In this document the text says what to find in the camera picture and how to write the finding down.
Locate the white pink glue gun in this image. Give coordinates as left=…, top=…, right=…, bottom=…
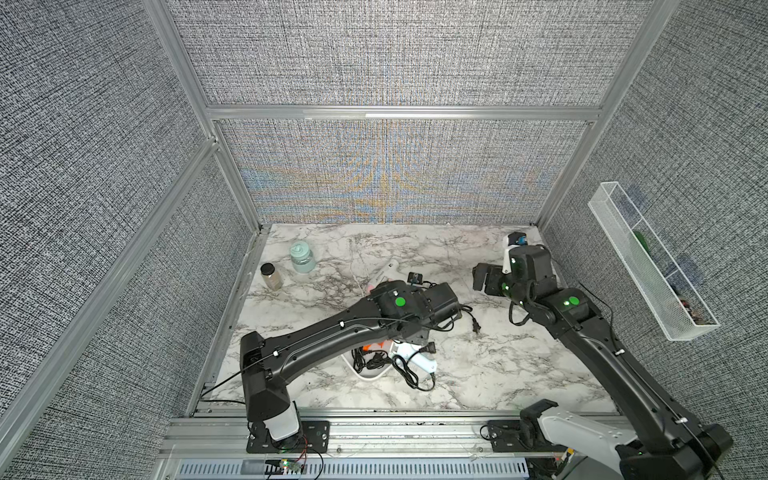
left=366, top=260, right=407, bottom=294

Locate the mint green glue gun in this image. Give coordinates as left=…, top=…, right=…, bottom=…
left=409, top=353, right=437, bottom=374

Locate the white storage box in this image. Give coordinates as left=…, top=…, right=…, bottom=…
left=341, top=346, right=391, bottom=381

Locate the white orange glue gun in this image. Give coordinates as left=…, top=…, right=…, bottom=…
left=390, top=342, right=421, bottom=361

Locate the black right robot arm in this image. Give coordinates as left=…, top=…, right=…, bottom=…
left=472, top=245, right=733, bottom=479

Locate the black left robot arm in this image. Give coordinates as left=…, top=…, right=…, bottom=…
left=240, top=280, right=461, bottom=443

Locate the green item in basket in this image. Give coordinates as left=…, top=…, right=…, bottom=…
left=632, top=230, right=650, bottom=255

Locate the mint lid clear jar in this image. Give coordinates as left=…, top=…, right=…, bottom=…
left=289, top=240, right=316, bottom=274

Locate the black lid small jar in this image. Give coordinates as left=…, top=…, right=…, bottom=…
left=260, top=262, right=283, bottom=291

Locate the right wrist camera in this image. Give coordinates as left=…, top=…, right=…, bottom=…
left=502, top=231, right=528, bottom=274

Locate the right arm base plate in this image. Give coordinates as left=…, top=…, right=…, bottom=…
left=480, top=419, right=567, bottom=454

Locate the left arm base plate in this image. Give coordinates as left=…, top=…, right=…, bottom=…
left=246, top=420, right=331, bottom=454

